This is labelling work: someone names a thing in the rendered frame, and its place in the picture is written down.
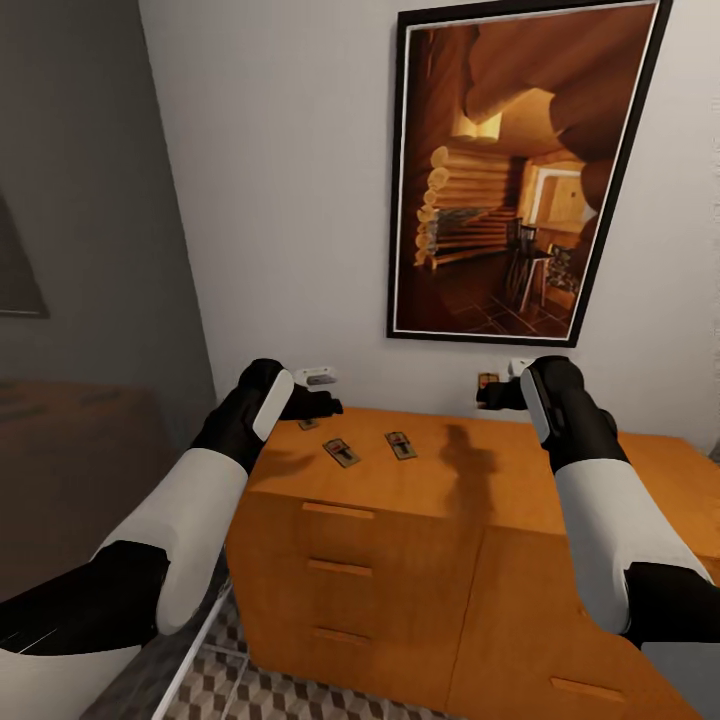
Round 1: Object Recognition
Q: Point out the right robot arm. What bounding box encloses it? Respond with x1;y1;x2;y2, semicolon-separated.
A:
477;355;720;720

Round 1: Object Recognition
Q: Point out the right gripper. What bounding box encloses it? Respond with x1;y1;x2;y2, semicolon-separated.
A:
477;379;529;411

